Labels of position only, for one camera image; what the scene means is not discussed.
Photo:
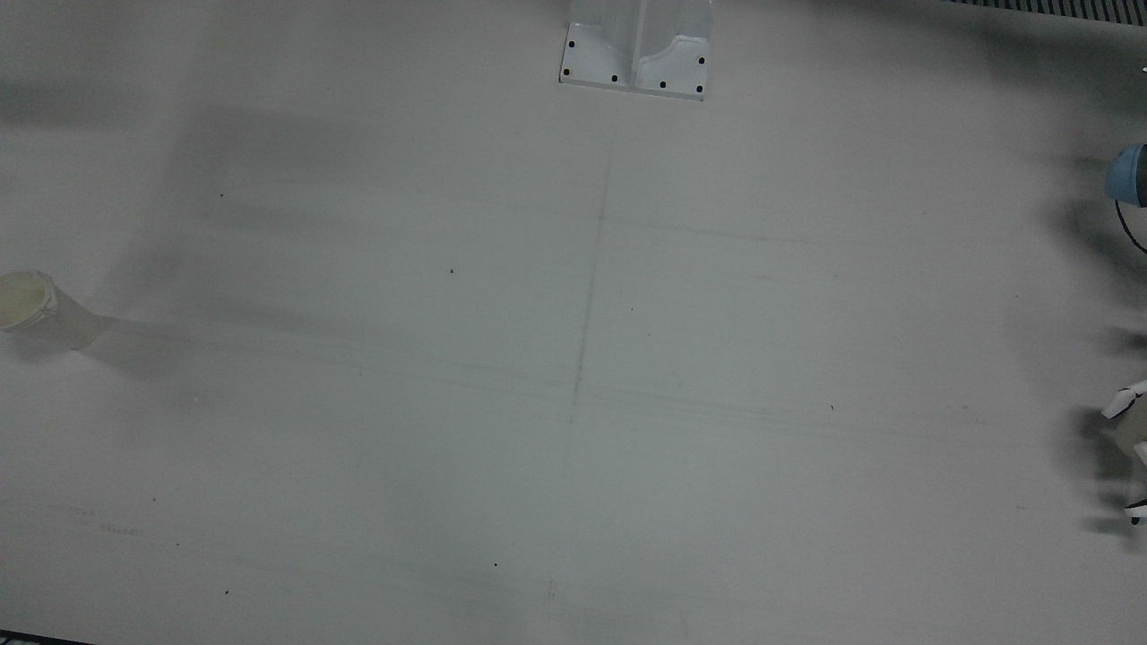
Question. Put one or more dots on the white spouted cup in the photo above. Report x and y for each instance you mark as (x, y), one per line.
(40, 309)

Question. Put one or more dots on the ribbed metal panel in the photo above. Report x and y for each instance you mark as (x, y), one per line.
(1048, 7)

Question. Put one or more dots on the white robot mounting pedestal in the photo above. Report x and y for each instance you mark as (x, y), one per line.
(641, 54)

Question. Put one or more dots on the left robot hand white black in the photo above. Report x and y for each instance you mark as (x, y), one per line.
(1122, 401)

